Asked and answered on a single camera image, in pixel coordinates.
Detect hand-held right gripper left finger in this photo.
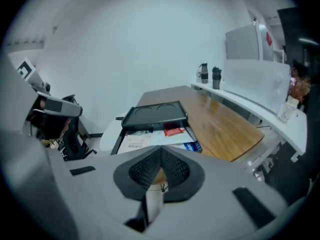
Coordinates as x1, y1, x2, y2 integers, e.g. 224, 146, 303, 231
46, 145, 163, 240

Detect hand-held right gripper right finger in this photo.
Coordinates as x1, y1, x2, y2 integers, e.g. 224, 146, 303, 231
144, 145, 289, 240

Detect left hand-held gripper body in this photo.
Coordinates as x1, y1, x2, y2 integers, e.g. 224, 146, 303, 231
0, 51, 76, 240

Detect black box drawer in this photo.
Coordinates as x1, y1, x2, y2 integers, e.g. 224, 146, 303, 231
110, 125, 204, 156

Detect black box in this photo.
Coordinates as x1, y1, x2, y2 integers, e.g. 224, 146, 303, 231
121, 100, 189, 132

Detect black office chair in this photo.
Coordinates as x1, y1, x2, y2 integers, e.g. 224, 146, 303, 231
56, 94, 105, 162

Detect person's face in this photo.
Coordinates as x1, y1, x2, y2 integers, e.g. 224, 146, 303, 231
58, 117, 73, 139

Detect blue packet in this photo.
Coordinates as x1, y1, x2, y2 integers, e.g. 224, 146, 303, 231
183, 140, 203, 153

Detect white paper sheets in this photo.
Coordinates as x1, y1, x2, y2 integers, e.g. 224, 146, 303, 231
119, 128, 197, 152

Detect wooden table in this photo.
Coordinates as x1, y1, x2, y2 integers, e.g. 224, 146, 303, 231
136, 85, 265, 163

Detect red packet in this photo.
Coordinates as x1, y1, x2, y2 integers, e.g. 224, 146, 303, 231
163, 128, 186, 138

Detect white side counter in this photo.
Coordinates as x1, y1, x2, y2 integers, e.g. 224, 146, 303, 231
190, 82, 308, 160

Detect white flower vase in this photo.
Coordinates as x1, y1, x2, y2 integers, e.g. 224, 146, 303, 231
277, 97, 300, 124

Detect black bottle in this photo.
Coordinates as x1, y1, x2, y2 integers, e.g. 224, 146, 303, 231
211, 66, 223, 90

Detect white microwave oven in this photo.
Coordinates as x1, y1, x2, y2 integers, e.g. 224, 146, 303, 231
222, 58, 292, 115

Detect clear grey bottle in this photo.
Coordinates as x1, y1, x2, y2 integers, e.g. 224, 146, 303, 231
198, 63, 210, 85

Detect grey refrigerator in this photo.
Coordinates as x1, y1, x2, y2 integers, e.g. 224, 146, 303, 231
224, 22, 275, 62

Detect grey head-worn camera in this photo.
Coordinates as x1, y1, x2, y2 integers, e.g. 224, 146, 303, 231
36, 93, 84, 118

